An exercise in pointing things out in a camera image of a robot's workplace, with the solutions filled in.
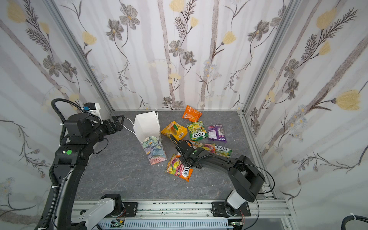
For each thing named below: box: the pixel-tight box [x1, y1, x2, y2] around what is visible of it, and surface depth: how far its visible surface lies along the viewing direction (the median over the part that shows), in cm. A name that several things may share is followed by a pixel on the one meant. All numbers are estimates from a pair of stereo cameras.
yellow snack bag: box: [161, 120, 188, 142], surface depth 103 cm
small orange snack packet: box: [182, 105, 203, 123], surface depth 117 cm
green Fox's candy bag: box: [186, 121, 208, 141], surface depth 106 cm
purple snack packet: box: [207, 124, 227, 143], surface depth 105 cm
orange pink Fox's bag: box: [164, 153, 194, 183], surface depth 88 cm
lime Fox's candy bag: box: [215, 145, 233, 158], surface depth 97 cm
